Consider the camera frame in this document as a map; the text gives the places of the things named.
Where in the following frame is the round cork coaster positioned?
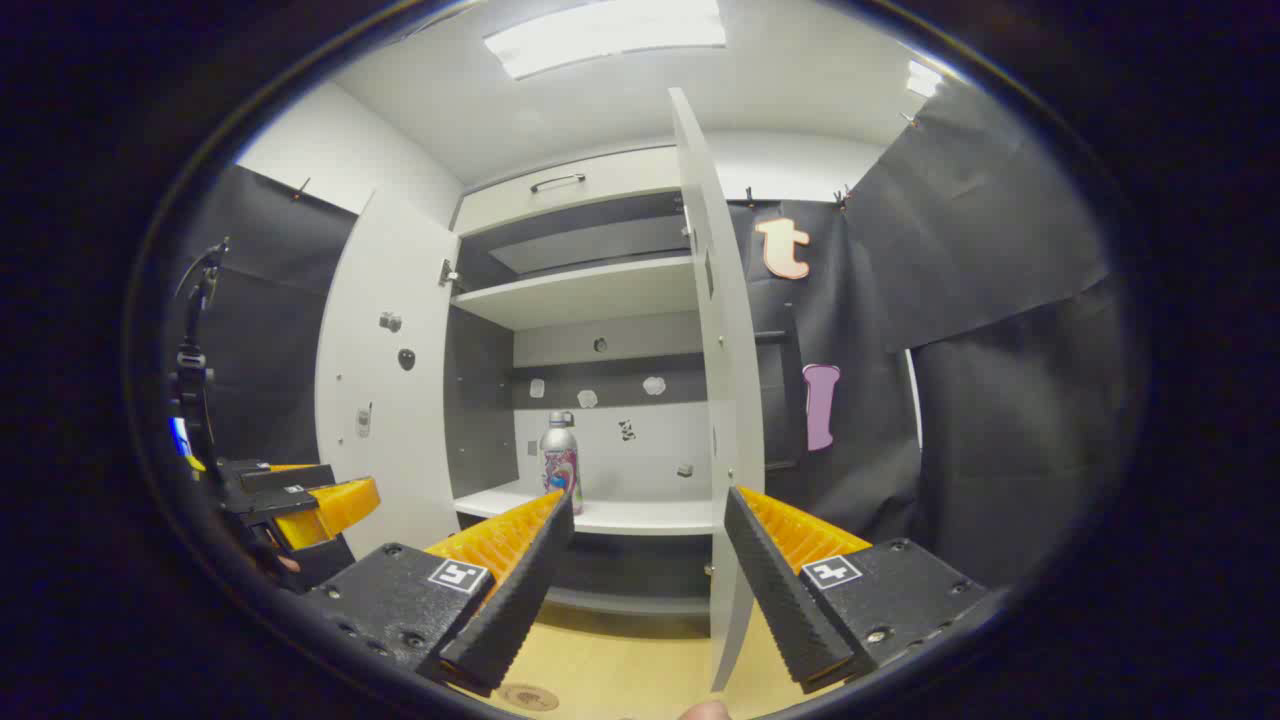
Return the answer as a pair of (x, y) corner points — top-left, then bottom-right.
(497, 683), (561, 713)

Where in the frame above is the white grey cabinet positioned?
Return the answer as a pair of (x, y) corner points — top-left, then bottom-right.
(443, 145), (721, 617)

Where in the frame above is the white cabinet door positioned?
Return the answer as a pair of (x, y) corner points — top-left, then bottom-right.
(315, 185), (462, 561)
(668, 88), (767, 693)

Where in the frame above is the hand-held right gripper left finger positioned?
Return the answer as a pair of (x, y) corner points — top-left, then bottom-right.
(305, 488), (578, 699)

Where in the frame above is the ceiling light panel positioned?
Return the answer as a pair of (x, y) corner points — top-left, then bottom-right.
(483, 0), (728, 81)

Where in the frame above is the black camera stand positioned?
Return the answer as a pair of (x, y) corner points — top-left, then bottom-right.
(168, 238), (233, 471)

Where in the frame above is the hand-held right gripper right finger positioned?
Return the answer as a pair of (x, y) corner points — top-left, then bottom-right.
(722, 485), (1001, 696)

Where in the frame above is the silver printed bottle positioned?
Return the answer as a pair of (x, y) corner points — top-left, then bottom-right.
(540, 411), (583, 516)

